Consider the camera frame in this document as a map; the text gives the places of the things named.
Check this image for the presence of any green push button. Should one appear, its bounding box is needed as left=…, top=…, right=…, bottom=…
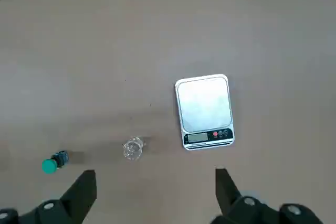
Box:
left=41, top=150, right=70, bottom=175

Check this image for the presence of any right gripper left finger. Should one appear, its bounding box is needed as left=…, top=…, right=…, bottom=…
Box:
left=0, top=169, right=97, bottom=224

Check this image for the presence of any clear measuring cup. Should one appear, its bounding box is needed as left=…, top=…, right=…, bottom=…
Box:
left=122, top=136, right=146, bottom=161

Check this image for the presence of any white electronic scale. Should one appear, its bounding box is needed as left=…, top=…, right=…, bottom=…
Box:
left=174, top=73, right=236, bottom=151

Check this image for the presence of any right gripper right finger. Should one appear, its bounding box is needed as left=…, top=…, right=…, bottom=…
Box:
left=211, top=168, right=324, bottom=224

